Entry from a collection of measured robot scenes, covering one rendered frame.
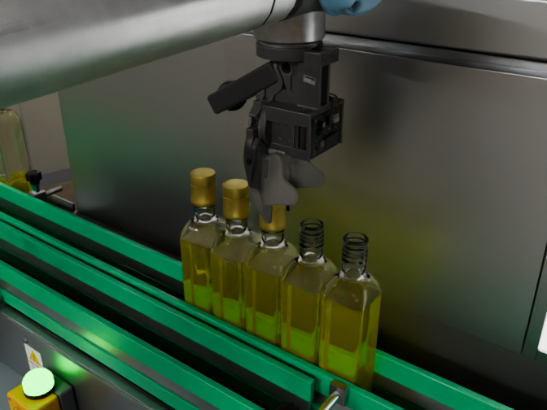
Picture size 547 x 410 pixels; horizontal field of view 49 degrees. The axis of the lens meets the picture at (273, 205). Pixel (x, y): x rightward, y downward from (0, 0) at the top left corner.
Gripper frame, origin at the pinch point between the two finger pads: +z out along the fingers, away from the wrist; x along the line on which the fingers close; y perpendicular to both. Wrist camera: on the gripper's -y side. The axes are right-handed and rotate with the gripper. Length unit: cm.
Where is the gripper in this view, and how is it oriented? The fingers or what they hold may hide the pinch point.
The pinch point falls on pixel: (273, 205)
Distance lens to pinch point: 73.6
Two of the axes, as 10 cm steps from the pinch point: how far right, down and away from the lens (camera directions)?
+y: 8.1, 2.6, -5.2
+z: 0.0, 8.9, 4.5
